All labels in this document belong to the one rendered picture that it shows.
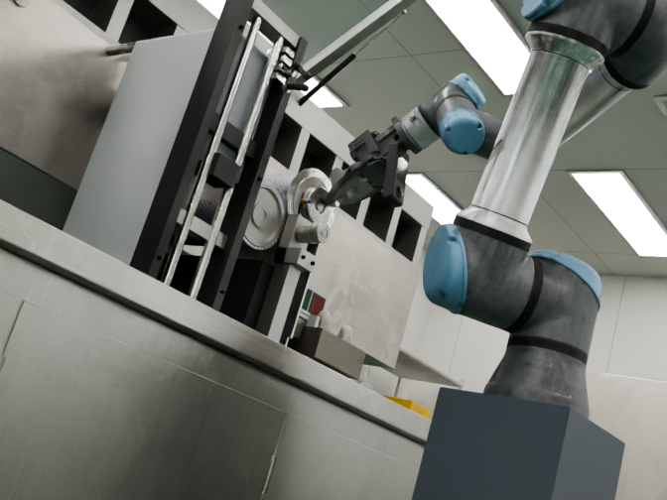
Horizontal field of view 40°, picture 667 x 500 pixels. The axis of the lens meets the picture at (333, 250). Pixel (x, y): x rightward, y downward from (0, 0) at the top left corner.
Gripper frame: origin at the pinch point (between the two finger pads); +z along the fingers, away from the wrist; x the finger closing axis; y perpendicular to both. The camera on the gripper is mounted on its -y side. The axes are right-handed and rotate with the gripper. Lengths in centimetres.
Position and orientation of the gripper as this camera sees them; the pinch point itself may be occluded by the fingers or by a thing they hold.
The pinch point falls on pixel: (333, 202)
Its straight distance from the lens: 180.7
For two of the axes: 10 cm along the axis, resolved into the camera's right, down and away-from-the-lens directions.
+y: -2.9, -7.3, 6.2
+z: -7.7, 5.6, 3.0
